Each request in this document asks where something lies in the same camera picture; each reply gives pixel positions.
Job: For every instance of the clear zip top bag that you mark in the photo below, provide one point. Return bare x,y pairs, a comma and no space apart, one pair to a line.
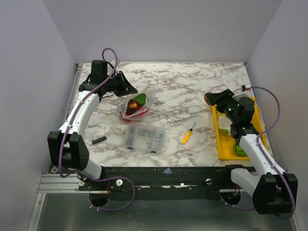
151,94

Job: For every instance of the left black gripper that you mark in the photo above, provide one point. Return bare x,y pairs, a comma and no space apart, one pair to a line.
126,87

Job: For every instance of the yellow handle screwdriver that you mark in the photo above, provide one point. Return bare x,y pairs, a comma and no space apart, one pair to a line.
187,135

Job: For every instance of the clear screw organizer box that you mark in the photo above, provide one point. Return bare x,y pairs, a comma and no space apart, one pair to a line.
144,137

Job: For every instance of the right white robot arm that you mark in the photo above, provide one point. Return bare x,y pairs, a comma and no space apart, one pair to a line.
273,190

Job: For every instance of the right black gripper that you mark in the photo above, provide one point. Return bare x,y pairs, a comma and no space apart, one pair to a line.
223,100

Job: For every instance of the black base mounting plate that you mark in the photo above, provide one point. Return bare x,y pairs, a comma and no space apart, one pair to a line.
165,183

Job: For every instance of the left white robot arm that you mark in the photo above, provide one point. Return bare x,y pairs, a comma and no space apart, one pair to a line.
66,146

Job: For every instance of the black toothed plastic part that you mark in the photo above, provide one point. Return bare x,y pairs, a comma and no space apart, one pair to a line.
98,140

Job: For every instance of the white cauliflower toy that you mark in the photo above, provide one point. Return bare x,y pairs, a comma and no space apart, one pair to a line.
224,124

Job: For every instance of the yellow plastic tray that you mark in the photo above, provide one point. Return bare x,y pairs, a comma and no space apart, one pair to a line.
225,143

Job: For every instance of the large green pepper toy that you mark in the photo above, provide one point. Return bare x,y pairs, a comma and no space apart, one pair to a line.
140,99

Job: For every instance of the red bell pepper toy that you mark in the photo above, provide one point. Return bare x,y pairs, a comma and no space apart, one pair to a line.
133,118

